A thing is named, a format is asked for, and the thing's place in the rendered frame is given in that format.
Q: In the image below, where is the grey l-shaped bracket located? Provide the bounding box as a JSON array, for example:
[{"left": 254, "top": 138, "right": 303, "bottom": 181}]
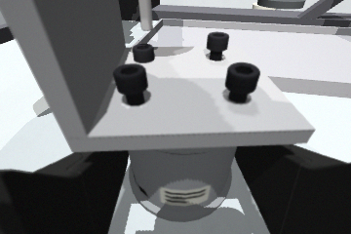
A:
[{"left": 0, "top": 0, "right": 316, "bottom": 152}]

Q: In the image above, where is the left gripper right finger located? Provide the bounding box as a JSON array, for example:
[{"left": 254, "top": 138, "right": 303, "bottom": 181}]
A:
[{"left": 235, "top": 144, "right": 351, "bottom": 234}]

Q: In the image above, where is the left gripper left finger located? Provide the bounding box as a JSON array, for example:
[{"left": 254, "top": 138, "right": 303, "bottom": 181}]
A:
[{"left": 0, "top": 150, "right": 129, "bottom": 234}]

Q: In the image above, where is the black socket-head screw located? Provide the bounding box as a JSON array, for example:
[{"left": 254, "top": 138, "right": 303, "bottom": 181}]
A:
[
  {"left": 207, "top": 32, "right": 229, "bottom": 61},
  {"left": 133, "top": 44, "right": 154, "bottom": 63},
  {"left": 113, "top": 63, "right": 148, "bottom": 106},
  {"left": 225, "top": 62, "right": 260, "bottom": 103}
]

